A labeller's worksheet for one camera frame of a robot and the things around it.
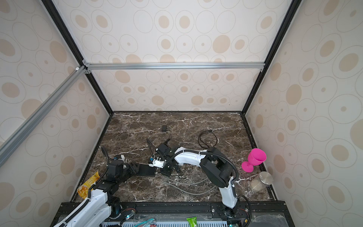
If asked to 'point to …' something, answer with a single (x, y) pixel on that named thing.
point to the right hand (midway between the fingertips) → (163, 171)
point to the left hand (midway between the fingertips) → (141, 163)
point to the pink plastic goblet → (256, 156)
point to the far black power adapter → (164, 128)
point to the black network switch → (145, 170)
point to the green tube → (192, 221)
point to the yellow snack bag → (83, 190)
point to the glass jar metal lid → (261, 182)
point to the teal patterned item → (151, 221)
